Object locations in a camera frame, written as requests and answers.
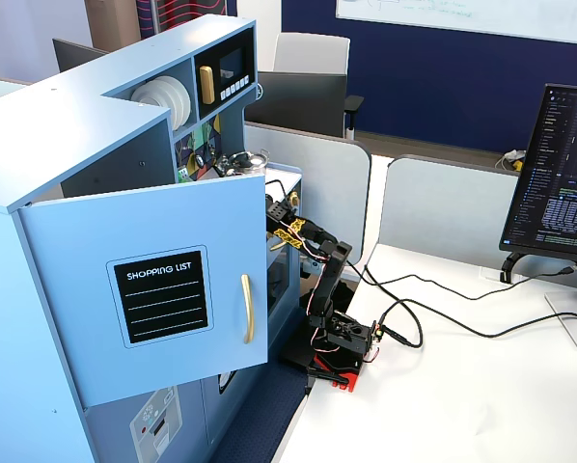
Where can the gold stove knob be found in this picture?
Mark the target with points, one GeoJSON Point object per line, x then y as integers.
{"type": "Point", "coordinates": [294, 198]}

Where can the black toy microwave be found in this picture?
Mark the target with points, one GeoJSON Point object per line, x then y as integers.
{"type": "Point", "coordinates": [233, 62]}

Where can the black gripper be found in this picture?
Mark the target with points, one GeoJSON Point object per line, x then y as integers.
{"type": "Point", "coordinates": [277, 212]}

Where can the white toy plate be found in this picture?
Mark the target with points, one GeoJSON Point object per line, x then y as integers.
{"type": "Point", "coordinates": [179, 110]}
{"type": "Point", "coordinates": [188, 103]}
{"type": "Point", "coordinates": [148, 96]}

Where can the blue shopping list cabinet door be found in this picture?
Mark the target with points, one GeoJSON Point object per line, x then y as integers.
{"type": "Point", "coordinates": [76, 313]}

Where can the black base board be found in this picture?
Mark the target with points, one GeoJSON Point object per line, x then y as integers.
{"type": "Point", "coordinates": [295, 354]}

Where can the brown wooden panel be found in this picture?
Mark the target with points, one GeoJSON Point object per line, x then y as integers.
{"type": "Point", "coordinates": [110, 21]}

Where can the grey desk divider panel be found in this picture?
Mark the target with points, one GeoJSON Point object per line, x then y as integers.
{"type": "Point", "coordinates": [337, 193]}
{"type": "Point", "coordinates": [438, 217]}

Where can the grey office chair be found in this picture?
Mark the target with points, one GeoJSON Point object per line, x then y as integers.
{"type": "Point", "coordinates": [312, 53]}

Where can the toy slotted spatula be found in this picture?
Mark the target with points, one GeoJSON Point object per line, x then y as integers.
{"type": "Point", "coordinates": [183, 174]}

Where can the black monitor stand bracket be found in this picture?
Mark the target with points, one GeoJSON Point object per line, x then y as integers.
{"type": "Point", "coordinates": [508, 270]}

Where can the blue toy kitchen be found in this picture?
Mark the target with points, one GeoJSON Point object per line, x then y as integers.
{"type": "Point", "coordinates": [52, 120]}

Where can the black monitor back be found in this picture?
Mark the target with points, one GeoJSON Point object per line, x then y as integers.
{"type": "Point", "coordinates": [74, 55]}
{"type": "Point", "coordinates": [293, 101]}

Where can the computer monitor with code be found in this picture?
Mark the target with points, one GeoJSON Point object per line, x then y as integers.
{"type": "Point", "coordinates": [558, 193]}

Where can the steel toy pot with lid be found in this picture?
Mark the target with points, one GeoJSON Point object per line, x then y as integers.
{"type": "Point", "coordinates": [252, 163]}

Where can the steel toy ladle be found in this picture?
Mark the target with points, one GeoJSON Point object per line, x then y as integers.
{"type": "Point", "coordinates": [200, 160]}

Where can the dark banner red wavy lines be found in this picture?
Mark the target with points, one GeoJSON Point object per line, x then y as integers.
{"type": "Point", "coordinates": [187, 12]}

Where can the whiteboard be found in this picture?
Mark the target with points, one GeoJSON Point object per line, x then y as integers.
{"type": "Point", "coordinates": [510, 19]}

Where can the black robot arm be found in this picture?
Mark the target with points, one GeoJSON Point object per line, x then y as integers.
{"type": "Point", "coordinates": [329, 289]}

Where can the yellow and white clutter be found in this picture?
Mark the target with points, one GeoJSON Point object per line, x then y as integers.
{"type": "Point", "coordinates": [513, 161]}

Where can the red table clamp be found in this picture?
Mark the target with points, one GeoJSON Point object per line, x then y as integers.
{"type": "Point", "coordinates": [344, 376]}

